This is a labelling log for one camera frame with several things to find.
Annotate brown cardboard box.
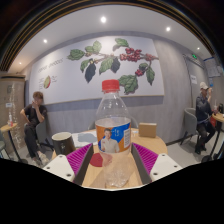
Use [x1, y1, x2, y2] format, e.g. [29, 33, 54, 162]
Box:
[138, 122, 158, 139]

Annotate person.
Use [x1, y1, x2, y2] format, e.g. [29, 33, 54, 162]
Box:
[194, 81, 218, 155]
[19, 91, 48, 167]

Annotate small round wooden table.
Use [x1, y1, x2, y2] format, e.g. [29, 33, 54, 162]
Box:
[0, 122, 29, 164]

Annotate black mug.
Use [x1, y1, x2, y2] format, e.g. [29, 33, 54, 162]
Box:
[51, 131, 77, 156]

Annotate flat round red coaster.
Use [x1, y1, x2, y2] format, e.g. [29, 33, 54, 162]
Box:
[89, 152, 105, 168]

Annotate round wooden side table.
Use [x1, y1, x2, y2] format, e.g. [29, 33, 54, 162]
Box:
[201, 112, 224, 163]

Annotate small bottle with red label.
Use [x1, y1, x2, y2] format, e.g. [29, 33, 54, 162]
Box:
[7, 111, 14, 128]

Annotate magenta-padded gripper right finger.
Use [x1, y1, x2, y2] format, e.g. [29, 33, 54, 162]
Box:
[130, 142, 184, 185]

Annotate white paper sheets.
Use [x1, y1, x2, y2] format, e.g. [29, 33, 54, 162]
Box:
[71, 130, 99, 148]

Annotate clear red-capped drink bottle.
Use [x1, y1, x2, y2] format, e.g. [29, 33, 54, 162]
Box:
[94, 79, 132, 189]

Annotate round ceiling lights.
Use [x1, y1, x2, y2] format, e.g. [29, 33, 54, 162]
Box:
[16, 14, 203, 66]

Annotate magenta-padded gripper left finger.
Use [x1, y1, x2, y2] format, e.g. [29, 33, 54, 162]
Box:
[42, 143, 95, 187]

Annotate coffee plant wall mural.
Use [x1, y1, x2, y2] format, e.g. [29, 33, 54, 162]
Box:
[28, 35, 166, 106]

